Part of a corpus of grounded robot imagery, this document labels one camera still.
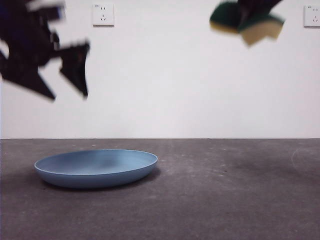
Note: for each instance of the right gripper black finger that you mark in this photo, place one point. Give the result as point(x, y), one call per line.
point(265, 5)
point(245, 10)

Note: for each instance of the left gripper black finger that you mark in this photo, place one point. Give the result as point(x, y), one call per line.
point(75, 65)
point(27, 77)

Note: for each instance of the yellow sponge with green scourer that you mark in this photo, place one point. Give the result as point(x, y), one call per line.
point(262, 30)

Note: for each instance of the blue round plate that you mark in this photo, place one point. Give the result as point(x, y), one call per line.
point(95, 170)

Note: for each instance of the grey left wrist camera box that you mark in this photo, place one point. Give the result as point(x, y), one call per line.
point(56, 12)

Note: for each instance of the white wall socket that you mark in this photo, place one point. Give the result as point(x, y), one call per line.
point(312, 16)
point(103, 15)

